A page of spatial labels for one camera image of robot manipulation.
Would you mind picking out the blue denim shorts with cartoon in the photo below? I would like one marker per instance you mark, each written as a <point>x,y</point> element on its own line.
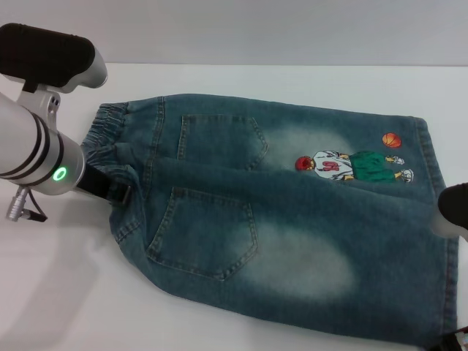
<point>292,237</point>

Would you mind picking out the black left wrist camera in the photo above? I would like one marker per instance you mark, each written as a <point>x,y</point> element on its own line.
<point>44,51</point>

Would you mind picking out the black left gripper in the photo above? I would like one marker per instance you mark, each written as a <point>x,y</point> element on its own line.
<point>100,184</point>

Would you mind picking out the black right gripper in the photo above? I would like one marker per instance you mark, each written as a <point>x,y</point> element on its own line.
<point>457,338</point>

